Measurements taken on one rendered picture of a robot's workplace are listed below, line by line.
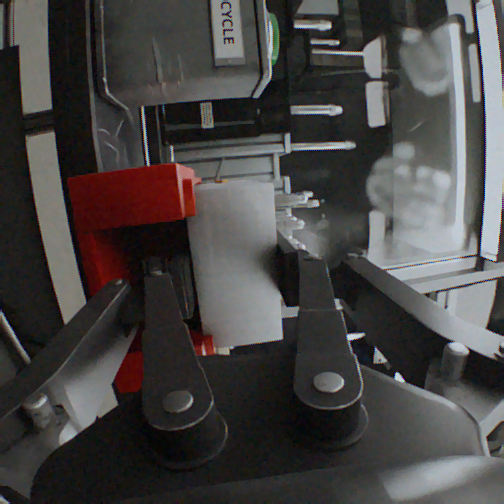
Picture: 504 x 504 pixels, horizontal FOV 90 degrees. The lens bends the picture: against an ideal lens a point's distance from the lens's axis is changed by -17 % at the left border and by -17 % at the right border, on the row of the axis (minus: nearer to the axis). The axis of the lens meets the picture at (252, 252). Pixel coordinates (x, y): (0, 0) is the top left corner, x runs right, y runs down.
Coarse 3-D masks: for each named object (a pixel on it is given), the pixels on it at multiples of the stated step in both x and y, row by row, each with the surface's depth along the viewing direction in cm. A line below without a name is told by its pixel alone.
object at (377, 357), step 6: (360, 342) 69; (366, 342) 66; (354, 348) 85; (366, 348) 66; (372, 348) 63; (366, 354) 66; (372, 354) 63; (378, 354) 62; (372, 360) 63; (378, 360) 62; (384, 360) 63
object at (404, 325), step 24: (360, 264) 13; (360, 288) 12; (384, 288) 10; (408, 288) 10; (360, 312) 12; (384, 312) 10; (408, 312) 8; (432, 312) 8; (384, 336) 10; (408, 336) 8; (432, 336) 7; (456, 336) 7; (480, 336) 7; (408, 360) 8; (432, 360) 7; (480, 360) 6
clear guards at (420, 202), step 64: (320, 0) 29; (384, 0) 30; (448, 0) 30; (320, 64) 31; (384, 64) 32; (448, 64) 33; (192, 128) 31; (256, 128) 32; (320, 128) 33; (384, 128) 34; (448, 128) 35; (320, 192) 35; (384, 192) 36; (448, 192) 37; (384, 256) 38; (448, 256) 39
